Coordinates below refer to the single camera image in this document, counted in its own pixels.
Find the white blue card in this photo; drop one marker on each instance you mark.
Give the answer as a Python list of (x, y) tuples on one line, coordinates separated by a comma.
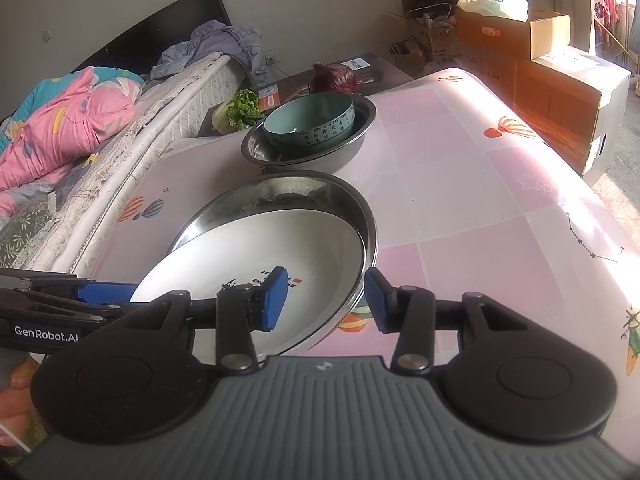
[(357, 63)]

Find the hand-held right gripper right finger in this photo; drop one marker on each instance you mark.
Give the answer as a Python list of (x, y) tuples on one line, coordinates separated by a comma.
[(380, 300)]

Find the black headboard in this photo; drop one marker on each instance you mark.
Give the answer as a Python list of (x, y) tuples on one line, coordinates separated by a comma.
[(150, 25)]

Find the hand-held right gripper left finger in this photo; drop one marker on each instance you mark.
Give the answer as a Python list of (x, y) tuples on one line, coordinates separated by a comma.
[(272, 300)]

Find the pink printed tablecloth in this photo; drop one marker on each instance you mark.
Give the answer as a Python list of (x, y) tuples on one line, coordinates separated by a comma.
[(450, 185)]

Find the teal ceramic bowl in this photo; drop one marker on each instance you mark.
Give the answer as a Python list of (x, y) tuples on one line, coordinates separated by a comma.
[(310, 127)]

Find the green lettuce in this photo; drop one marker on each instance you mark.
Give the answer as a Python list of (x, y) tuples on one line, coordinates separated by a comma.
[(242, 110)]

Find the orange booklet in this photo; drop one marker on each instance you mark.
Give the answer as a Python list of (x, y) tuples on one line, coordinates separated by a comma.
[(269, 97)]

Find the white quilted mattress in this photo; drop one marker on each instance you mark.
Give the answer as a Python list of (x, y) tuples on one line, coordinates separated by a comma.
[(150, 135)]

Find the white plastic bag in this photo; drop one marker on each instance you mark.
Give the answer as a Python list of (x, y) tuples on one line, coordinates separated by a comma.
[(495, 5)]

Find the purple onion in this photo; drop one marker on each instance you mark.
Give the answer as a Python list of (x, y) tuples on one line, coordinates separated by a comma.
[(334, 79)]

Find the pink floral quilt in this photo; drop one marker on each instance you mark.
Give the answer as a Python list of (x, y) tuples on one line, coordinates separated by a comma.
[(60, 125)]

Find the large cardboard box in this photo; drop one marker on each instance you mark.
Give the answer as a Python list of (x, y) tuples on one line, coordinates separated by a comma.
[(565, 100)]

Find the grey-blue clothes pile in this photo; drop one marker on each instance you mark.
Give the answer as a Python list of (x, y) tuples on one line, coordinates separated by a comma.
[(220, 45)]

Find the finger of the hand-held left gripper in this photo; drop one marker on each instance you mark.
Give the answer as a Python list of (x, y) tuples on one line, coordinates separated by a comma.
[(75, 310), (107, 293)]

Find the person's left hand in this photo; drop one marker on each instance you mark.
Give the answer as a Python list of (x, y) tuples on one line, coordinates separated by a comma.
[(17, 390)]

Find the open cardboard box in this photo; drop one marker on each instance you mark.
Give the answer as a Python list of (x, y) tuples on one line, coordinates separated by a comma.
[(425, 45)]

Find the white ceramic plate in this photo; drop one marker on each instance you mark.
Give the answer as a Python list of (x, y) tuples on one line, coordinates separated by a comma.
[(310, 250)]

